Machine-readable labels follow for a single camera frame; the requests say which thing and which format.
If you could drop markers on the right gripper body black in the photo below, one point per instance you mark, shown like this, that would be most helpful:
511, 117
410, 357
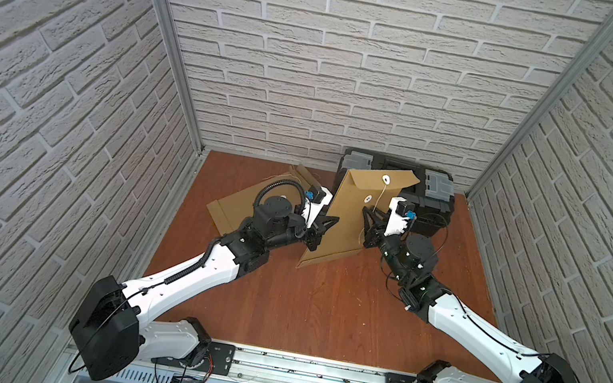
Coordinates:
391, 247

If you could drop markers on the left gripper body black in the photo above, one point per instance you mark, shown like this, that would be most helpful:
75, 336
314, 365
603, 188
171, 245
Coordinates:
312, 231

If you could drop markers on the brown kraft file bag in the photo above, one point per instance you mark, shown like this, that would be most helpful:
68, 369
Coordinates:
372, 189
229, 212

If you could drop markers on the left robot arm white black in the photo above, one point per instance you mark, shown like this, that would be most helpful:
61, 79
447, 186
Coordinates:
117, 321

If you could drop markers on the black grey plastic toolbox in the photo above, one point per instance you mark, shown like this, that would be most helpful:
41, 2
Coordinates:
433, 196

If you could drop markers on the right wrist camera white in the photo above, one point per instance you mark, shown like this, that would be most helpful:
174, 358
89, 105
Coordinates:
401, 215

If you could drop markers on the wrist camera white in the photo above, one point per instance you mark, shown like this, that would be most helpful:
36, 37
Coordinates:
317, 198
401, 215

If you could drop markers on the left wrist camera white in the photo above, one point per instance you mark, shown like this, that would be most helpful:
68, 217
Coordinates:
317, 198

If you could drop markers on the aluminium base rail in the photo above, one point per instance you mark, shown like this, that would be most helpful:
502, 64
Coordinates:
250, 364

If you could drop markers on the right aluminium corner post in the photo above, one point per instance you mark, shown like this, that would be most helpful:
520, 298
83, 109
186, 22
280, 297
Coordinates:
589, 51

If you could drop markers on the aluminium corner post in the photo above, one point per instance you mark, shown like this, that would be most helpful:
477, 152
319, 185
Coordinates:
589, 51
171, 41

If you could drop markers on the left aluminium corner post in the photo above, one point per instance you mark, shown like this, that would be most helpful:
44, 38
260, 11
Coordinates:
171, 41

